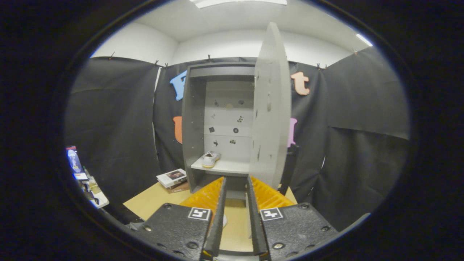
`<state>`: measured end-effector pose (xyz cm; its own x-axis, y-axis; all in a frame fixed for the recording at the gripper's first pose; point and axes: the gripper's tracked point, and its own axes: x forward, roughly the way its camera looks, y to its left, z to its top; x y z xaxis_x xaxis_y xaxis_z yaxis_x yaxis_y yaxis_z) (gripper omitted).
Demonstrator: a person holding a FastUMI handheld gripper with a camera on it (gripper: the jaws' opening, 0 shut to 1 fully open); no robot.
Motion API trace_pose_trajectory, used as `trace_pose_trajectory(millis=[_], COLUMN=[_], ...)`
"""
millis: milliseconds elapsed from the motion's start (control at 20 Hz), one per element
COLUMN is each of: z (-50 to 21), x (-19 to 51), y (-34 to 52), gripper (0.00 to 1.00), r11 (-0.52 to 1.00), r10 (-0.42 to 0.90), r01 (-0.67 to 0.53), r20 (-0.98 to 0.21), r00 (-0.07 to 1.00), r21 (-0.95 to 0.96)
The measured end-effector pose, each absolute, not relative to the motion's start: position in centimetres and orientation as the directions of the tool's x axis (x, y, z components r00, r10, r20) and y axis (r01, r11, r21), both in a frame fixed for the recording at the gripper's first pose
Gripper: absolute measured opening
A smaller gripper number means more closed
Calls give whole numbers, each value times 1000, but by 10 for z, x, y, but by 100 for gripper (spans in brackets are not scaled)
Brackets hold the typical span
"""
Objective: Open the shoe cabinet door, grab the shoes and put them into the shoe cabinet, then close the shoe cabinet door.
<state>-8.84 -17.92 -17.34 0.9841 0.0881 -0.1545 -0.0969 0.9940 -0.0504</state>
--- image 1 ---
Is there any black backdrop cloth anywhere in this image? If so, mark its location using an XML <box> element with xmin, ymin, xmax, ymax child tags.
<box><xmin>65</xmin><ymin>46</ymin><xmax>412</xmax><ymax>232</ymax></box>

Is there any blue printed card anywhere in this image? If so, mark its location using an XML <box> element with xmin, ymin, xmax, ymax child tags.
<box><xmin>66</xmin><ymin>146</ymin><xmax>88</xmax><ymax>181</ymax></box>

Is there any stack of books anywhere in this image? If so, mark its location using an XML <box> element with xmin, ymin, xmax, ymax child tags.
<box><xmin>157</xmin><ymin>169</ymin><xmax>190</xmax><ymax>194</ymax></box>

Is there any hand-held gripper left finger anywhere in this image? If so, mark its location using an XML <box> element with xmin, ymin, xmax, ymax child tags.
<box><xmin>135</xmin><ymin>177</ymin><xmax>228</xmax><ymax>261</ymax></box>

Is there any grey shoe cabinet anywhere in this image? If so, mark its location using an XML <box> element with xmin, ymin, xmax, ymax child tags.
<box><xmin>181</xmin><ymin>62</ymin><xmax>256</xmax><ymax>200</ymax></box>

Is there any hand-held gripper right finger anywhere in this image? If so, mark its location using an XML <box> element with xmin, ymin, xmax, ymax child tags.
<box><xmin>246</xmin><ymin>176</ymin><xmax>339</xmax><ymax>261</ymax></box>

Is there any grey shoe cabinet door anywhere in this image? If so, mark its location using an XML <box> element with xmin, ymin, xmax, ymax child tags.
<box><xmin>249</xmin><ymin>22</ymin><xmax>293</xmax><ymax>190</ymax></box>

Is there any small ceiling light panel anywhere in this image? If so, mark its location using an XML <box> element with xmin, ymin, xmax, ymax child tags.
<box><xmin>355</xmin><ymin>33</ymin><xmax>373</xmax><ymax>47</ymax></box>

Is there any long ceiling light panel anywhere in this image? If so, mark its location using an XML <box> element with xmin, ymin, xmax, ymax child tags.
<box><xmin>188</xmin><ymin>0</ymin><xmax>287</xmax><ymax>9</ymax></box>

